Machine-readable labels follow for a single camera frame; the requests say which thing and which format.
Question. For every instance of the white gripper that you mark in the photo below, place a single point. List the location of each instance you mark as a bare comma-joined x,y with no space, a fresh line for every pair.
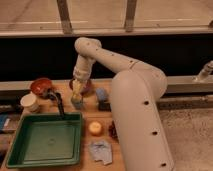
82,72

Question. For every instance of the yellow banana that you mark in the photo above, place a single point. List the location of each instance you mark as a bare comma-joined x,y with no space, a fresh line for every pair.
77,92

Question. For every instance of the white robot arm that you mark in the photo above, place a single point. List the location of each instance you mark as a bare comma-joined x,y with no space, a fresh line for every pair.
134,91

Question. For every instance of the blue plastic cup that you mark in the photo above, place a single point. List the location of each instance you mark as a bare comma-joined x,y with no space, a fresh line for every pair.
77,103

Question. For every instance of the white paper cup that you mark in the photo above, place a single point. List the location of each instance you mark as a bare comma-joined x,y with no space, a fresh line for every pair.
29,102

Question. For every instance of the purple bowl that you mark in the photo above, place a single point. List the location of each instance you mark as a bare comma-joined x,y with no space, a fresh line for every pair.
86,86

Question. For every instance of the black ladle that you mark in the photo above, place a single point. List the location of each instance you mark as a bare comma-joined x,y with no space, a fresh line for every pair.
55,96

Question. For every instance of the blue sponge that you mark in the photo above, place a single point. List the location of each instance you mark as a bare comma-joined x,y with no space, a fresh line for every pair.
101,94

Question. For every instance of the red bowl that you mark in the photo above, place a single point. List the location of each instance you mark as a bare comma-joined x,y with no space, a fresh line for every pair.
39,85

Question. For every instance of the black rectangular block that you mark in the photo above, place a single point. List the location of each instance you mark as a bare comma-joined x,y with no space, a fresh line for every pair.
102,106

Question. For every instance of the yellow round fruit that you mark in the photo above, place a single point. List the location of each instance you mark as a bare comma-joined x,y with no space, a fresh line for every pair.
95,128

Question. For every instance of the dark grape bunch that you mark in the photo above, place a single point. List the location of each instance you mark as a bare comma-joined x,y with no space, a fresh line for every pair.
112,131

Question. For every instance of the green plastic tray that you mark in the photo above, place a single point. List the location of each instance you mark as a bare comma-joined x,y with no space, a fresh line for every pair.
46,140

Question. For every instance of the crumpled blue cloth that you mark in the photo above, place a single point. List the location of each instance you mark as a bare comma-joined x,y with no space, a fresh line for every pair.
101,151

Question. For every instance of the blue object at edge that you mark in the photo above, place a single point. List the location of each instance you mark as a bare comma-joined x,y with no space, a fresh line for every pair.
4,122

